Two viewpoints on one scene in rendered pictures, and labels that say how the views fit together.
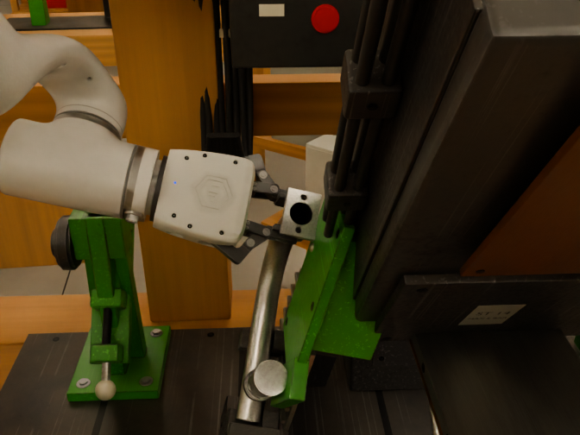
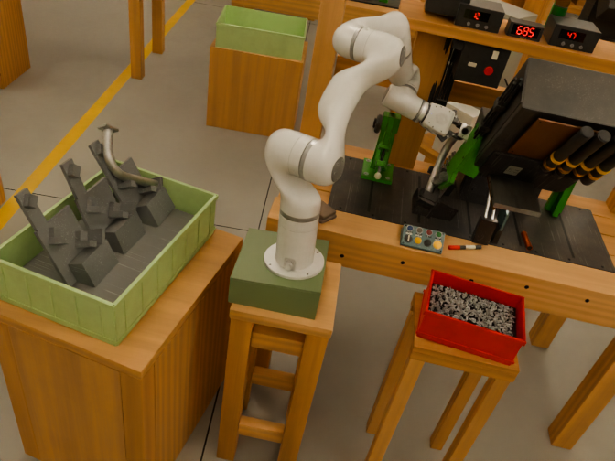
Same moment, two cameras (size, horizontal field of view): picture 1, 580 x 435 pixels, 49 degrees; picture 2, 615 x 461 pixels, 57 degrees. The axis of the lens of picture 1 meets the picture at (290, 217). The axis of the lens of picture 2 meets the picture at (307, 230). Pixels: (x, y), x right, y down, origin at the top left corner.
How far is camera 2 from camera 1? 1.49 m
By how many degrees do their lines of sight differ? 10
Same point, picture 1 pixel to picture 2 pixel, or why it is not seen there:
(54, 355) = (351, 163)
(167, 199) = (428, 117)
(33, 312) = not seen: hidden behind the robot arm
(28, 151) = (395, 94)
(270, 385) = (443, 177)
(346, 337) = (469, 169)
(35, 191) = (393, 106)
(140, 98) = not seen: hidden behind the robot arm
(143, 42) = (421, 60)
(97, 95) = (415, 81)
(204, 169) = (440, 111)
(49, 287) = not seen: hidden behind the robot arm
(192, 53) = (436, 68)
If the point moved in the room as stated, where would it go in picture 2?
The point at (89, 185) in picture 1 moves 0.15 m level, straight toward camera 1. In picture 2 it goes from (409, 108) to (420, 128)
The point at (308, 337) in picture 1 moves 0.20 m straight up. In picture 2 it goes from (459, 166) to (478, 116)
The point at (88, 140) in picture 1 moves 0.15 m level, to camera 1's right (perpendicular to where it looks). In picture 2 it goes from (411, 94) to (452, 104)
